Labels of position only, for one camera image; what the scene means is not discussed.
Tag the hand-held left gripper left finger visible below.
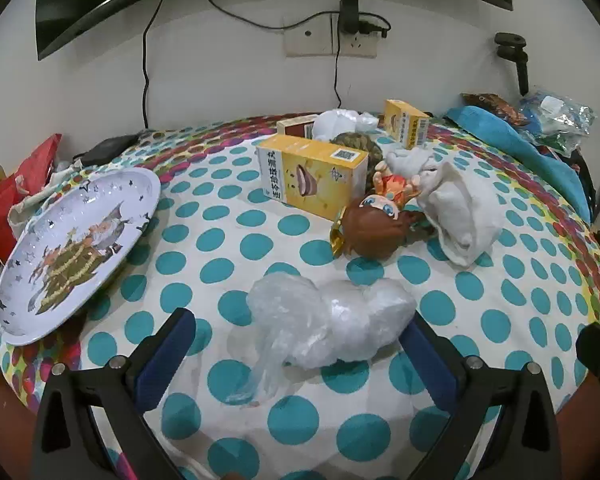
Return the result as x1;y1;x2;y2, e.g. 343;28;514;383
32;307;197;480

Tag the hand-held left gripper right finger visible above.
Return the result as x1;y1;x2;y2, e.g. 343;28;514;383
399;311;563;480

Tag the clear plastic bag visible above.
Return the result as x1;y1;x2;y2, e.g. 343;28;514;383
222;275;417;406

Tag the yellow carton box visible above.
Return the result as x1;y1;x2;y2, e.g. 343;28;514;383
257;133;370;221
384;99;431;150

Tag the white christmas print plate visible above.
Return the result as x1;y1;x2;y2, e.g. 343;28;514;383
0;167;162;347

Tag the polka dot tablecloth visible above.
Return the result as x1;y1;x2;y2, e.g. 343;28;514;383
0;110;600;480

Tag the white folded cloth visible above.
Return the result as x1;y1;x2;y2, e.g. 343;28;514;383
417;160;503;267

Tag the brown haired doll figure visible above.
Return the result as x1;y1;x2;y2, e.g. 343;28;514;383
330;160;428;261

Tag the red paper bag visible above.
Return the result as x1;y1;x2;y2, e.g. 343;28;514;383
0;133;63;266

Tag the teal towel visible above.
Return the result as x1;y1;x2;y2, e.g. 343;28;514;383
447;105;593;223

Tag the brown woven round object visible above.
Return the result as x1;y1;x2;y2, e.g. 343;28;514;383
330;131;383;166

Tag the clear bag of small packets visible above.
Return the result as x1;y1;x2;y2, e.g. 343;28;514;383
517;90;597;156

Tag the white crumpled plastic bag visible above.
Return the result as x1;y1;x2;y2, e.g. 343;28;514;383
312;107;381;141

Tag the brown patterned packet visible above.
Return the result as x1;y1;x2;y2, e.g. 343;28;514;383
461;91;531;128

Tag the red and white carton box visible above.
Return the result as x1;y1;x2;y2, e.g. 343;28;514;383
276;115;321;140

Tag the black power adapter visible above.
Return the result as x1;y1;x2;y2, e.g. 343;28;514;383
340;0;361;36

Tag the black curved monitor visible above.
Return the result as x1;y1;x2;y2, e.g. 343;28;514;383
34;0;513;61

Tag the black hanging monitor cable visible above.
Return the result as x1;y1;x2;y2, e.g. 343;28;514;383
141;0;170;131

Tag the black adapter cable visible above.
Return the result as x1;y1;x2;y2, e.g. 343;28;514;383
332;35;342;108

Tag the black wall hook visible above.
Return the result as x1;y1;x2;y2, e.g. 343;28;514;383
495;32;531;96

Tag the white wall socket plate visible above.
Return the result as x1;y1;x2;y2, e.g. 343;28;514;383
332;12;381;58
282;14;335;58

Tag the black plug with cable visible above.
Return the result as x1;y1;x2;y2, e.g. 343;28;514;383
357;12;392;41

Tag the black looping monitor cable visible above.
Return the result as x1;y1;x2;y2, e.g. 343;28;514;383
200;0;346;31

